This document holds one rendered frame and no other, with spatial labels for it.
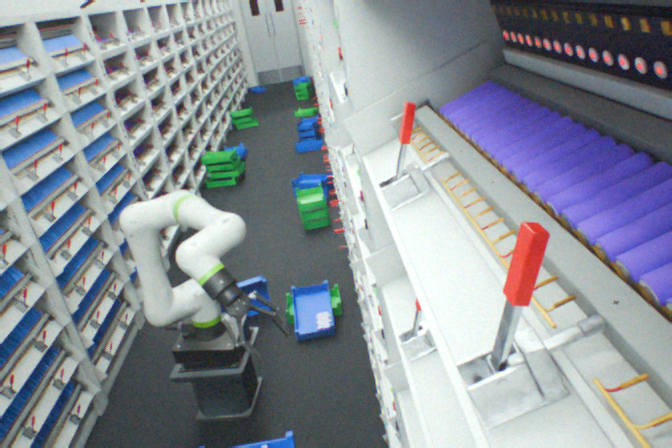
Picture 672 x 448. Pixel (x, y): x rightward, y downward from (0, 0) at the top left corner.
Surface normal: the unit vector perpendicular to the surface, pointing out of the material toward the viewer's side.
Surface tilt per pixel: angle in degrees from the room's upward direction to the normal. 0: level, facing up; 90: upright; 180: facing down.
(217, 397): 90
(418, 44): 90
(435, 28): 90
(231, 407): 90
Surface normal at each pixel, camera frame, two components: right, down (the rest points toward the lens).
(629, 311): -0.48, -0.79
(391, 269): 0.07, 0.40
